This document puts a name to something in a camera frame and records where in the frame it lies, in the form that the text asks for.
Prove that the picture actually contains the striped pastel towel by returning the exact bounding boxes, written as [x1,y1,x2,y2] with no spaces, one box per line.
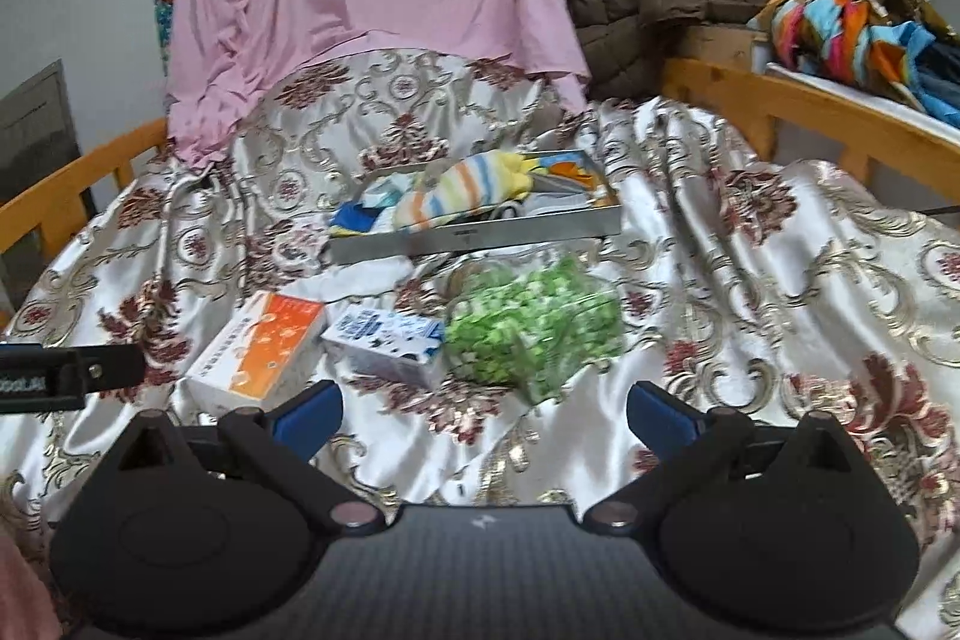
[392,151,537,230]

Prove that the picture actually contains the orange plastic scoop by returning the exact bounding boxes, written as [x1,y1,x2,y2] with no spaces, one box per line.
[532,152,599,191]

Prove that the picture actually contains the orange white medicine box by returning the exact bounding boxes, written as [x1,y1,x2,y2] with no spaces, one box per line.
[184,291,327,417]

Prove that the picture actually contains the blue white milk carton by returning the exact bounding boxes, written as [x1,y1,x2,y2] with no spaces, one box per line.
[322,305,446,388]

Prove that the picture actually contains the floral satin bed cover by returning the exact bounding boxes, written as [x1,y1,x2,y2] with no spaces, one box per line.
[2,50,958,638]

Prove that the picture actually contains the pink fluffy sleeve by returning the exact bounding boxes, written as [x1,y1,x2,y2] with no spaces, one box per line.
[0,530,62,640]

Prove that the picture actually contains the grey door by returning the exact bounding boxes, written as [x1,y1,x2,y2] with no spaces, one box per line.
[2,60,80,310]

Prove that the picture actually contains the grey tray with drawing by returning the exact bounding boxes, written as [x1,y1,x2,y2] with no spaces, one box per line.
[331,149,622,265]

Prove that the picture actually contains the colourful striped cloth bundle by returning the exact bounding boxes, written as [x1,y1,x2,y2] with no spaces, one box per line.
[750,0,958,115]

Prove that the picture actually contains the blue denim clothes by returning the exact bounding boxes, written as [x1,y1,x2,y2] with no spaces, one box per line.
[895,23,960,128]

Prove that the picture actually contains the blue wall poster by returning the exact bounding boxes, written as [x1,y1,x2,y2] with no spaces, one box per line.
[153,0,174,73]

